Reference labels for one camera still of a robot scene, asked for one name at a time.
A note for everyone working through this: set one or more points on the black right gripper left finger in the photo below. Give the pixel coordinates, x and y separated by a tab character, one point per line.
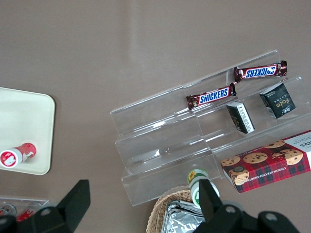
65	213

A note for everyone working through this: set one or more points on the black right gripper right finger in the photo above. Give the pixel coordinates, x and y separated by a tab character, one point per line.
218	216

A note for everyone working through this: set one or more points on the oval wicker basket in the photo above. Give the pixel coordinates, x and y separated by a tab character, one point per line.
160	206

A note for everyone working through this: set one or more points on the beige plastic tray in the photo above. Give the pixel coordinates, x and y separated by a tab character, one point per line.
24	116

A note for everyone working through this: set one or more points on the clear acrylic bottle rack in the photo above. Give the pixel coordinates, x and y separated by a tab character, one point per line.
36	202

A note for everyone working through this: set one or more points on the aluminium foil container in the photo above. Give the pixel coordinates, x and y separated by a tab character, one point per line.
182	221

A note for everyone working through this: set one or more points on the green-lidded white cup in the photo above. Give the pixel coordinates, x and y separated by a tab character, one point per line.
194	177

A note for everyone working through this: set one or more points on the red tartan cookie box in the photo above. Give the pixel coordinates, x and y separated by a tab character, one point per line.
267	167

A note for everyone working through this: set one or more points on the red-lidded small cup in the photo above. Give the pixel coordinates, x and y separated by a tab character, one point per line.
14	156

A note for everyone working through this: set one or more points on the clear acrylic stepped stand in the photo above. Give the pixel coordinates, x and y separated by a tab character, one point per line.
158	136

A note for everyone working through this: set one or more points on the small black carton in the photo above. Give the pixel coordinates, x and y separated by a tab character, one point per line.
278	100
240	117

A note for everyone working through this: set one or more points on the Snickers chocolate bar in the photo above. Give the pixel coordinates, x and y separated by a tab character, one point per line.
211	97
260	71

